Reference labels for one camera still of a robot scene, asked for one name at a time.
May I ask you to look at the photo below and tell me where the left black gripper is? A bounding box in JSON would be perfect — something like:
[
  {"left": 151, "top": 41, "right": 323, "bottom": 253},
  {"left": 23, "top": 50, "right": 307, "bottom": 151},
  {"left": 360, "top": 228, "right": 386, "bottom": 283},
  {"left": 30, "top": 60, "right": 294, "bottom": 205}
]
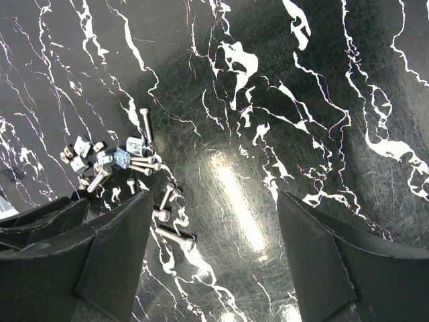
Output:
[{"left": 1, "top": 197, "right": 90, "bottom": 250}]

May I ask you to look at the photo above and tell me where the pile of screws and nuts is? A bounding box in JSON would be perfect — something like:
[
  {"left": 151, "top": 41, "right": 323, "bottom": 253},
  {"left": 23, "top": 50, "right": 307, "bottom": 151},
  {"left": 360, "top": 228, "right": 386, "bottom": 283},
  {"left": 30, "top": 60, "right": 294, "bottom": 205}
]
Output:
[{"left": 59, "top": 107, "right": 197, "bottom": 252}]

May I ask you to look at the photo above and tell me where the silver long screw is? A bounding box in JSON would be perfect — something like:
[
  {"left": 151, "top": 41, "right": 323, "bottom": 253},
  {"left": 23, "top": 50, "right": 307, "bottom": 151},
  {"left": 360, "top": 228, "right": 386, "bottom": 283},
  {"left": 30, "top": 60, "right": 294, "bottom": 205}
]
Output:
[{"left": 139, "top": 108, "right": 153, "bottom": 143}]

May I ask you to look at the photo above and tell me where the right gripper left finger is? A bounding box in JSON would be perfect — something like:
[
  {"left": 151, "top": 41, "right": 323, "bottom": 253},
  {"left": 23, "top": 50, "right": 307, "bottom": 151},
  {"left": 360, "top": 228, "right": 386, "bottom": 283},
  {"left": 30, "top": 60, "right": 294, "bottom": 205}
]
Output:
[{"left": 1, "top": 191, "right": 154, "bottom": 321}]

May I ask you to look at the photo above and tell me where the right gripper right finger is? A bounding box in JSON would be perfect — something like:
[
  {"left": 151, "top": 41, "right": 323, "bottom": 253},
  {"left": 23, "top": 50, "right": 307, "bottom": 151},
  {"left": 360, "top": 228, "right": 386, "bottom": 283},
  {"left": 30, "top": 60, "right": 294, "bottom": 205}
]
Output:
[{"left": 277, "top": 192, "right": 428, "bottom": 321}]

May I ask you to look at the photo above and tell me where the silver t-nut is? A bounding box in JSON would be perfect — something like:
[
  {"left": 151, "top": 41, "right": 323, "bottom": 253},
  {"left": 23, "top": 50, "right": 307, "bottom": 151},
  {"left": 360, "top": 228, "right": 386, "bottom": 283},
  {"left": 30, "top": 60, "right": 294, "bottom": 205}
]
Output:
[{"left": 125, "top": 137, "right": 147, "bottom": 156}]

